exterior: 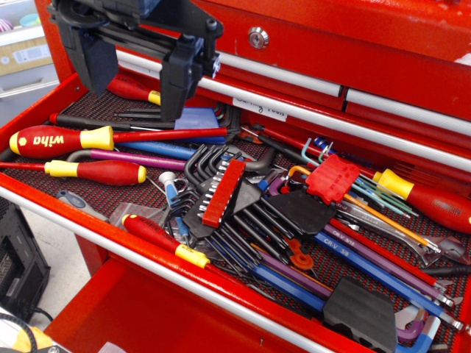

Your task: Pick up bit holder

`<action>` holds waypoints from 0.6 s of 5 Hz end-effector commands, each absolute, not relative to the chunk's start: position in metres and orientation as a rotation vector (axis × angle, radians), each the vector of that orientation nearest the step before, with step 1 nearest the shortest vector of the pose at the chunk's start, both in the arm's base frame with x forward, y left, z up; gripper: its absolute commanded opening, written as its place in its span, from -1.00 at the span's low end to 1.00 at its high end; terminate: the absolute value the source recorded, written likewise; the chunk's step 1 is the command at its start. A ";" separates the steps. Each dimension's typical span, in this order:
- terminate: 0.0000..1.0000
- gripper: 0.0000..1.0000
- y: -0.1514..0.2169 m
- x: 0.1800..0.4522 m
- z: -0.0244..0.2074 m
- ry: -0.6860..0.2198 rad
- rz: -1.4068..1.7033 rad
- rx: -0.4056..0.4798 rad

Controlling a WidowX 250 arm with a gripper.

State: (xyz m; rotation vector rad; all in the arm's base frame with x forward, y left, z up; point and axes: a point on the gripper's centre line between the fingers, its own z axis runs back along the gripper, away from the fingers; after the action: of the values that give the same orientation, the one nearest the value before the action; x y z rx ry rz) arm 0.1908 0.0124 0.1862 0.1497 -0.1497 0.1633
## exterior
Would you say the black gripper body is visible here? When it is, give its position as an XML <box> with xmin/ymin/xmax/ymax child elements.
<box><xmin>47</xmin><ymin>1</ymin><xmax>224</xmax><ymax>70</ymax></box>

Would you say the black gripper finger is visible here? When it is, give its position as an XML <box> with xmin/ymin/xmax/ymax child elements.
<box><xmin>160</xmin><ymin>38</ymin><xmax>203</xmax><ymax>121</ymax></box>
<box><xmin>58</xmin><ymin>23</ymin><xmax>118</xmax><ymax>95</ymax></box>

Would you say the red bit holder with bits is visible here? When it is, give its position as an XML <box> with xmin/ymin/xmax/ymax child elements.
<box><xmin>199</xmin><ymin>159</ymin><xmax>246</xmax><ymax>228</ymax></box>

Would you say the blue plastic holder back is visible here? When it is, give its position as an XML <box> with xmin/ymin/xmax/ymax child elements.
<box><xmin>174</xmin><ymin>107</ymin><xmax>225</xmax><ymax>144</ymax></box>

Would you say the black hex key holder centre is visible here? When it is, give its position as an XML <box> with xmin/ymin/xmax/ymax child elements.
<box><xmin>183</xmin><ymin>178</ymin><xmax>263</xmax><ymax>240</ymax></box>

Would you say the black hex key holder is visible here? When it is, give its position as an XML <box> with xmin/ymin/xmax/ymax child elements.
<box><xmin>183</xmin><ymin>178</ymin><xmax>263</xmax><ymax>240</ymax></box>
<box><xmin>268</xmin><ymin>189</ymin><xmax>336</xmax><ymax>240</ymax></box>

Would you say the black hex key holder right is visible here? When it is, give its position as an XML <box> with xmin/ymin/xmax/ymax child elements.
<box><xmin>268</xmin><ymin>189</ymin><xmax>336</xmax><ymax>240</ymax></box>

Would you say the red hex key holder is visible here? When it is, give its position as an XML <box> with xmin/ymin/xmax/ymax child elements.
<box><xmin>305</xmin><ymin>154</ymin><xmax>360</xmax><ymax>205</ymax></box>

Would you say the black holder front right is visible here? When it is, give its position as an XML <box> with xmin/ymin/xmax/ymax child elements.
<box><xmin>322</xmin><ymin>277</ymin><xmax>398</xmax><ymax>352</ymax></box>

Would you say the red yellow screwdriver back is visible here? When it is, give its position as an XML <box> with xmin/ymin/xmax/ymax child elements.
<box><xmin>107</xmin><ymin>74</ymin><xmax>161</xmax><ymax>106</ymax></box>

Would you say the white drawer label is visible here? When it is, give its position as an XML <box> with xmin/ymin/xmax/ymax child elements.
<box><xmin>233</xmin><ymin>98</ymin><xmax>288</xmax><ymax>121</ymax></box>

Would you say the silver cabinet lock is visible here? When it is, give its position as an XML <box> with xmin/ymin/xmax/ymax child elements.
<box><xmin>248</xmin><ymin>26</ymin><xmax>269</xmax><ymax>49</ymax></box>

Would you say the purple hex key left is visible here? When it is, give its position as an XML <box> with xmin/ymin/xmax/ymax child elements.
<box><xmin>66</xmin><ymin>149</ymin><xmax>185</xmax><ymax>171</ymax></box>

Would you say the blue precision screwdriver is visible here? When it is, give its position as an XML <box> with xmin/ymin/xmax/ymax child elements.
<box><xmin>159</xmin><ymin>171</ymin><xmax>189</xmax><ymax>246</ymax></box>

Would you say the large red wiha screwdriver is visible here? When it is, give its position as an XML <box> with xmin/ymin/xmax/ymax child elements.
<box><xmin>9</xmin><ymin>125</ymin><xmax>229</xmax><ymax>159</ymax></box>

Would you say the red tool chest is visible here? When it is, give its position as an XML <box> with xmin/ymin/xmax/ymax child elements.
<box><xmin>1</xmin><ymin>1</ymin><xmax>470</xmax><ymax>352</ymax></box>

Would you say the red yellow screwdriver left middle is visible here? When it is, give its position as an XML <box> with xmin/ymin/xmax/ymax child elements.
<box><xmin>1</xmin><ymin>160</ymin><xmax>147</xmax><ymax>186</ymax></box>

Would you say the blue grey small screwdriver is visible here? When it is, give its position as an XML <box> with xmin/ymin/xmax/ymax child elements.
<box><xmin>56</xmin><ymin>190</ymin><xmax>109</xmax><ymax>222</ymax></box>

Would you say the red yellow screwdriver front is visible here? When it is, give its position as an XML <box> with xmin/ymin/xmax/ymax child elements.
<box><xmin>121</xmin><ymin>213</ymin><xmax>236</xmax><ymax>280</ymax></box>

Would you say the purple hex key long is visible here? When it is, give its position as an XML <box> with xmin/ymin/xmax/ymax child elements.
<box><xmin>324</xmin><ymin>220</ymin><xmax>462</xmax><ymax>307</ymax></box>

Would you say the orange plastic clip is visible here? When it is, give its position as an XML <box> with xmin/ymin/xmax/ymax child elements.
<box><xmin>285</xmin><ymin>238</ymin><xmax>314</xmax><ymax>271</ymax></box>

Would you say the black device on floor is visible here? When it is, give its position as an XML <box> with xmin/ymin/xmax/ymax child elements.
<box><xmin>1</xmin><ymin>199</ymin><xmax>50</xmax><ymax>322</ymax></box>

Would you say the blue hex key front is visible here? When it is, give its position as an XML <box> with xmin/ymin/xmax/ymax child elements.
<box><xmin>205</xmin><ymin>235</ymin><xmax>325</xmax><ymax>316</ymax></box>

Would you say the blue hex key CR-V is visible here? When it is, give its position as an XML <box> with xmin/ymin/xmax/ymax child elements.
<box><xmin>314</xmin><ymin>232</ymin><xmax>470</xmax><ymax>335</ymax></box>

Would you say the silver adjustable wrench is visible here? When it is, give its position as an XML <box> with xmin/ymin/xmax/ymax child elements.
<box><xmin>336</xmin><ymin>201</ymin><xmax>470</xmax><ymax>267</ymax></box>

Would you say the black red handled tool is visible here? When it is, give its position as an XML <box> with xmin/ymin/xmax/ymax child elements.
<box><xmin>49</xmin><ymin>113</ymin><xmax>175</xmax><ymax>132</ymax></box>

